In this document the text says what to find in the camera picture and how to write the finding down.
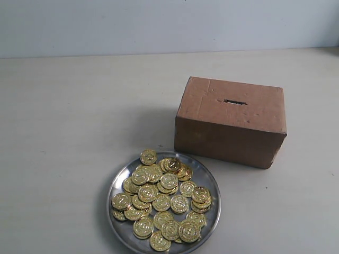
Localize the gold coin upper left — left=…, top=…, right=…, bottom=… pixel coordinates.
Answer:
left=131, top=168, right=150, bottom=185

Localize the gold coin far left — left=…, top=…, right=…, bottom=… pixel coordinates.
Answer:
left=111, top=192, right=132, bottom=211

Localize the brown cardboard slot box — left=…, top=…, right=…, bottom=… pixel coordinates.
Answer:
left=174, top=76, right=287, bottom=169

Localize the gold coin on plate rim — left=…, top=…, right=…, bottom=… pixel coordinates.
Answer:
left=140, top=149, right=157, bottom=165

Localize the round steel plate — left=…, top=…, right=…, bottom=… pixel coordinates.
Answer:
left=105, top=151, right=221, bottom=253

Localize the gold coin bottom right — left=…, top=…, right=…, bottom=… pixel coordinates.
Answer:
left=179, top=219, right=201, bottom=243

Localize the gold coin top pile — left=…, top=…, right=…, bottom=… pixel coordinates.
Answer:
left=163, top=157, right=181, bottom=173

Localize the gold coin bottom front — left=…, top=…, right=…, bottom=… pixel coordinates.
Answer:
left=150, top=231, right=171, bottom=251

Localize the gold coin bottom left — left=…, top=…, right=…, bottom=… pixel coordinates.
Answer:
left=133, top=217, right=154, bottom=238

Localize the gold coin centre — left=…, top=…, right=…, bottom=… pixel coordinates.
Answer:
left=171, top=195, right=189, bottom=214

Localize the gold coin right stack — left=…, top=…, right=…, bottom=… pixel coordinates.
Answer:
left=191, top=186, right=210, bottom=203

